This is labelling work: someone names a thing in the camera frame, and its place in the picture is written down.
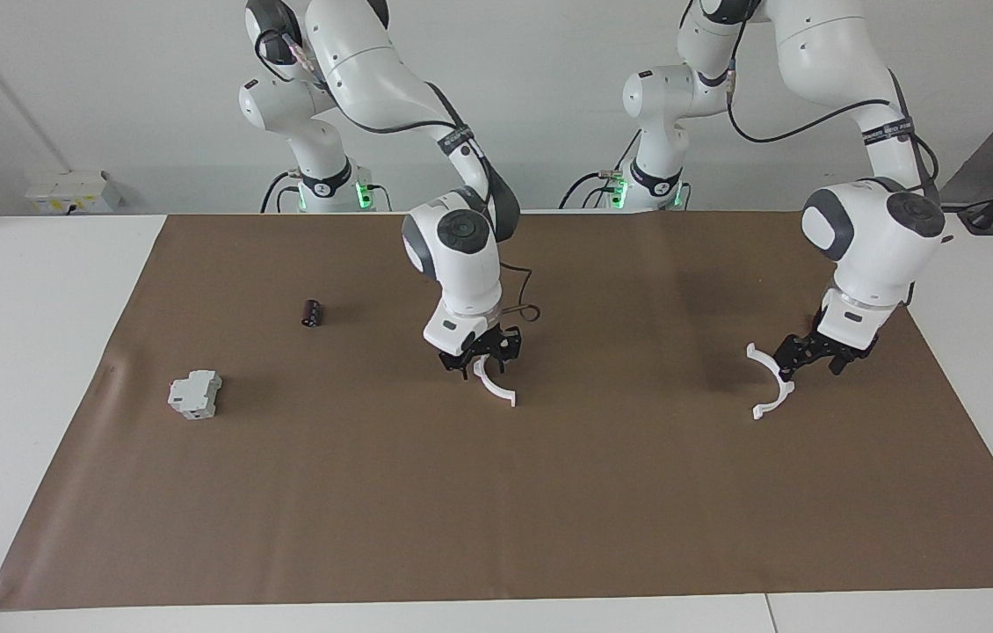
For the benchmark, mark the grey circuit breaker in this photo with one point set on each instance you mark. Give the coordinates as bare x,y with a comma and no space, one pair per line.
194,394

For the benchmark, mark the white socket box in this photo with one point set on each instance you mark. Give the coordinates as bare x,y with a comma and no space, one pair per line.
70,192

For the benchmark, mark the brown paper mat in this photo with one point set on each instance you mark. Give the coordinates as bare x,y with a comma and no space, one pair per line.
496,492

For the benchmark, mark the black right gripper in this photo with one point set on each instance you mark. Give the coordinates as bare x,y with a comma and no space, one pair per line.
483,345

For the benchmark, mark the small black cylinder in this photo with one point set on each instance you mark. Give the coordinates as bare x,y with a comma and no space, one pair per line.
313,313

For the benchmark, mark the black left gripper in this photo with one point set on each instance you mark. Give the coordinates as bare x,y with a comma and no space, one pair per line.
844,343

